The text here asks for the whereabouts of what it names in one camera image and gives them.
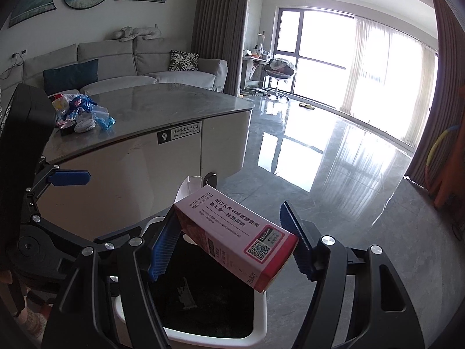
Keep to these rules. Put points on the grey marble coffee table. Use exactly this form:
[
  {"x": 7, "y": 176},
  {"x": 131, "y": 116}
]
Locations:
[{"x": 145, "y": 167}]

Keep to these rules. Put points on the multicoloured hula hoop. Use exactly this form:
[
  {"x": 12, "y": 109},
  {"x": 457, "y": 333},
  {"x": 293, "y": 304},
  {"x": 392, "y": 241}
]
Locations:
[{"x": 430, "y": 156}]

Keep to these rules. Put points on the white sheer curtain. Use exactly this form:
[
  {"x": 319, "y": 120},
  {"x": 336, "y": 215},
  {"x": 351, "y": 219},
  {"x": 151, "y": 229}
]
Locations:
[{"x": 385, "y": 80}]

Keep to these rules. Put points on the dark framed window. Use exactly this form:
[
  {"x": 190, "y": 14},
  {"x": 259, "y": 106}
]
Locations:
[{"x": 290, "y": 32}]

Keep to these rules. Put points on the pair of slippers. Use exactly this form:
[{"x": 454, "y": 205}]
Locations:
[{"x": 307, "y": 106}]

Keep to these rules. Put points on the swivel chair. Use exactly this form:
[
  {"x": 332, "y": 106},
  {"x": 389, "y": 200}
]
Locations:
[{"x": 278, "y": 78}]

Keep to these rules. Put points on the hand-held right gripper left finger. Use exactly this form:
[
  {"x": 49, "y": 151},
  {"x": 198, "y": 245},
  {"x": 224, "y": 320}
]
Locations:
[{"x": 163, "y": 251}]

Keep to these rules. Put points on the white plush toy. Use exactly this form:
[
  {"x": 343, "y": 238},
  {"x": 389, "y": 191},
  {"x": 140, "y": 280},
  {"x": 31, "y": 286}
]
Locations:
[{"x": 136, "y": 32}]

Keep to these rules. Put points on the cluttered white desk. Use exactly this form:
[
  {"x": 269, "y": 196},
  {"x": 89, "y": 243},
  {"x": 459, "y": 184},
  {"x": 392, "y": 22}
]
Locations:
[{"x": 254, "y": 69}]

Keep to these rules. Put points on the white trash bin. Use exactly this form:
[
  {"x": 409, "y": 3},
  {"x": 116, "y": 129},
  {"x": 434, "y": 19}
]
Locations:
[{"x": 259, "y": 320}]

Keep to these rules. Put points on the pink cardboard box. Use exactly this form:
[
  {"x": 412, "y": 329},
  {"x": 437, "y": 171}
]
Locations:
[{"x": 232, "y": 240}]

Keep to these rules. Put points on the grey fabric sofa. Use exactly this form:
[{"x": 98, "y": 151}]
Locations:
[{"x": 145, "y": 54}]

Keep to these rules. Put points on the black bin liner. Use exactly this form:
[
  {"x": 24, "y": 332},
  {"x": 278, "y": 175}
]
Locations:
[{"x": 203, "y": 309}]

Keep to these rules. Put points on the pink patterned clothing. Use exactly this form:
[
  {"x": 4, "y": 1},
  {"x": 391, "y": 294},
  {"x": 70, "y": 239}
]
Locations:
[{"x": 31, "y": 316}]

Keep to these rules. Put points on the round printed tin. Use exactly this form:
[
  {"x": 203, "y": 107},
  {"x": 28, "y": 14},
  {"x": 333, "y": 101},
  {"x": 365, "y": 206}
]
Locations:
[{"x": 85, "y": 125}]

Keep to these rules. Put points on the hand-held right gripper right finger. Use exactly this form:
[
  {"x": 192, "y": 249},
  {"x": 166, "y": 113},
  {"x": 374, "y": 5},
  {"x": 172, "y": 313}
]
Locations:
[{"x": 294, "y": 240}]

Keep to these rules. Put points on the pile of clothes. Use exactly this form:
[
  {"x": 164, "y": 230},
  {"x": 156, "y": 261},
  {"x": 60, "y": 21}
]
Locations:
[{"x": 281, "y": 64}]

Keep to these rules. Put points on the brown curtain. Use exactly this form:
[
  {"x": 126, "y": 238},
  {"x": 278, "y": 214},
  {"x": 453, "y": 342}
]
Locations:
[{"x": 443, "y": 80}]

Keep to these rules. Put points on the colourful printed plastic bag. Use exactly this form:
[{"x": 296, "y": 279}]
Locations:
[{"x": 78, "y": 103}]

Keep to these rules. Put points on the teal crumpled plastic bag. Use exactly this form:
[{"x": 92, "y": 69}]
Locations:
[{"x": 105, "y": 121}]

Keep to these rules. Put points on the black white patterned cushion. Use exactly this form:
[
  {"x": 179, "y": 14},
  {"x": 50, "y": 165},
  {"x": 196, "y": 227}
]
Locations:
[{"x": 183, "y": 60}]

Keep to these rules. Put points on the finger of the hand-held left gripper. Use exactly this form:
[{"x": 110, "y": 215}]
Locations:
[
  {"x": 105, "y": 238},
  {"x": 69, "y": 178}
]

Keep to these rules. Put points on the grey curtain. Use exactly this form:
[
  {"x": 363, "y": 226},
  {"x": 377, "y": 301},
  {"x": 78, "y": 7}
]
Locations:
[{"x": 221, "y": 25}]

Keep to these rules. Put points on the orange plastic panel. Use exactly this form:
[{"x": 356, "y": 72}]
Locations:
[{"x": 450, "y": 181}]

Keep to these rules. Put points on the teal cushion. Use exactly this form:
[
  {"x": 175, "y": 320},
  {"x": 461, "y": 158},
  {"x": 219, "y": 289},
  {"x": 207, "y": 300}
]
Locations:
[{"x": 71, "y": 76}]

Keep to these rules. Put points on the black white sticker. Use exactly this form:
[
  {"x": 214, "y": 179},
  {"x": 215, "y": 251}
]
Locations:
[{"x": 180, "y": 132}]

